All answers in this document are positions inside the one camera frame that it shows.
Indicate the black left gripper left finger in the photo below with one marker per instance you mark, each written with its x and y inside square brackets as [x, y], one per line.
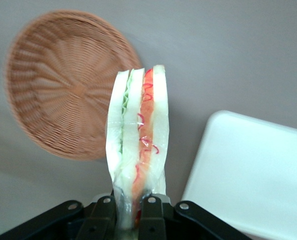
[71, 220]

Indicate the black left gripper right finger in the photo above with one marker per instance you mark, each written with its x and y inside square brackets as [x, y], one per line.
[178, 222]

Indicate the triangle sandwich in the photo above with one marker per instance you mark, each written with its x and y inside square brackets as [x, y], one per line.
[133, 130]

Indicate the cream plastic serving tray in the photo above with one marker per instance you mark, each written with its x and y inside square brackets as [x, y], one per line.
[251, 175]

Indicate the brown round wicker basket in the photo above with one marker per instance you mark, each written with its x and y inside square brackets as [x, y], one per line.
[63, 87]

